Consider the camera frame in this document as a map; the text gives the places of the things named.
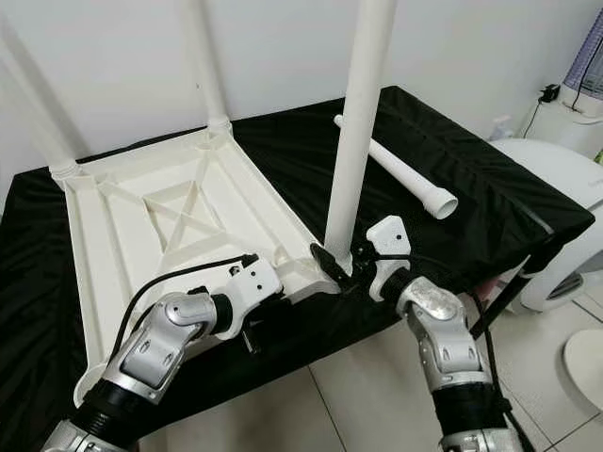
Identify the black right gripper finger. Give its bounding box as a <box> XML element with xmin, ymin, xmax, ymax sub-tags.
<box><xmin>309</xmin><ymin>242</ymin><xmax>350</xmax><ymax>283</ymax></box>

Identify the white plastic floor object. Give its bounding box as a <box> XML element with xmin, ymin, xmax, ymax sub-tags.
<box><xmin>490</xmin><ymin>139</ymin><xmax>603</xmax><ymax>314</ymax></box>

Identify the white plastic table leg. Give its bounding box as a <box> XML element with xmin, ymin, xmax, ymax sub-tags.
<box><xmin>334</xmin><ymin>115</ymin><xmax>460</xmax><ymax>220</ymax></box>
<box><xmin>0</xmin><ymin>19</ymin><xmax>81</xmax><ymax>180</ymax></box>
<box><xmin>323</xmin><ymin>0</ymin><xmax>399</xmax><ymax>269</ymax></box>
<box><xmin>184</xmin><ymin>0</ymin><xmax>232</xmax><ymax>135</ymax></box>

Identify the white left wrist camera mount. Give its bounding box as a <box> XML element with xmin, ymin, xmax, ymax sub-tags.
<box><xmin>221</xmin><ymin>259</ymin><xmax>284</xmax><ymax>316</ymax></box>

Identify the white plastic table top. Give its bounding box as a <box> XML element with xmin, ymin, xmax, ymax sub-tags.
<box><xmin>50</xmin><ymin>122</ymin><xmax>340</xmax><ymax>408</ymax></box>

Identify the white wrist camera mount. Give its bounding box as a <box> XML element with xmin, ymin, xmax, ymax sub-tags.
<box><xmin>366</xmin><ymin>215</ymin><xmax>413</xmax><ymax>302</ymax></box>
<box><xmin>221</xmin><ymin>259</ymin><xmax>284</xmax><ymax>316</ymax></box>

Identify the white side cabinet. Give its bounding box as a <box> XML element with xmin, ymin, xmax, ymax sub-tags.
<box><xmin>523</xmin><ymin>92</ymin><xmax>603</xmax><ymax>156</ymax></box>

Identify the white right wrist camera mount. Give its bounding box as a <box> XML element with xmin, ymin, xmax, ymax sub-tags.
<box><xmin>366</xmin><ymin>215</ymin><xmax>413</xmax><ymax>302</ymax></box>

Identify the white round flat floor disc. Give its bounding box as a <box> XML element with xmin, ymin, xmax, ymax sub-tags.
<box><xmin>563</xmin><ymin>330</ymin><xmax>603</xmax><ymax>411</ymax></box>

